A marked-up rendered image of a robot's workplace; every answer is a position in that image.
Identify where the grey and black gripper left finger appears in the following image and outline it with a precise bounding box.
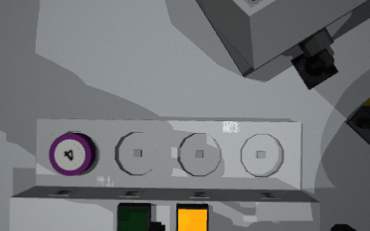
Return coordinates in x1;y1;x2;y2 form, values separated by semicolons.
148;221;166;231

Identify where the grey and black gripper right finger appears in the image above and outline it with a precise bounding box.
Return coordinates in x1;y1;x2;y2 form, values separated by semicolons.
330;224;356;231

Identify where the grey button housing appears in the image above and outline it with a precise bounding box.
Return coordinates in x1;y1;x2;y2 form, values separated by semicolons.
196;0;368;90

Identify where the yellow tube rack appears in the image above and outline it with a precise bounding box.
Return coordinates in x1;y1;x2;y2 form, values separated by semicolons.
362;97;370;106

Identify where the grey tray with round recesses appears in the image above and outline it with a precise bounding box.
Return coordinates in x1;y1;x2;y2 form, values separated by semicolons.
10;118;320;231

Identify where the purple screw cap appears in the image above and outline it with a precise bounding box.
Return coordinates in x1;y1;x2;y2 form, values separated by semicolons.
49;133;95;176

